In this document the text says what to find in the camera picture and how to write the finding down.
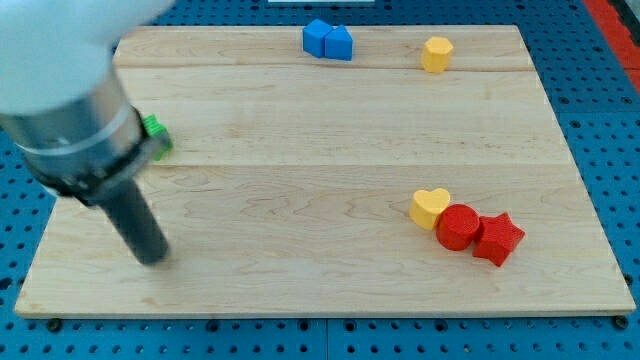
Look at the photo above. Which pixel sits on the red star block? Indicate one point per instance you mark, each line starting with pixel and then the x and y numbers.
pixel 498 238

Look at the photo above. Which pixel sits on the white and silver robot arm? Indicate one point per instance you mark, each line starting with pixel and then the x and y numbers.
pixel 61 100

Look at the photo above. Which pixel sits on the yellow hexagon block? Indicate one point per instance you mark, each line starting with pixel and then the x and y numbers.
pixel 436 55

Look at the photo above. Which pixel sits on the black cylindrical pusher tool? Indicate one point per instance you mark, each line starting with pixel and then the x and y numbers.
pixel 130 215

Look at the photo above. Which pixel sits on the blue pentagon block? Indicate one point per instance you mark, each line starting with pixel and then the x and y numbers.
pixel 338 44

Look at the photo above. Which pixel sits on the blue cube block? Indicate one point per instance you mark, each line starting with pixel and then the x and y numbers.
pixel 313 37

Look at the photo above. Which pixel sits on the light wooden board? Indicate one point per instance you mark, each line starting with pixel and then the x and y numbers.
pixel 287 191

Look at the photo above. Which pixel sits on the red cylinder block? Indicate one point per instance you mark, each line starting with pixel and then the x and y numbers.
pixel 458 227

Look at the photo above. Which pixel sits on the yellow heart block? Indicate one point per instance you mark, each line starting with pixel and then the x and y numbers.
pixel 426 207

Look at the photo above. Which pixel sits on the green star block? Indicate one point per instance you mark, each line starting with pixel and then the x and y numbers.
pixel 155 129

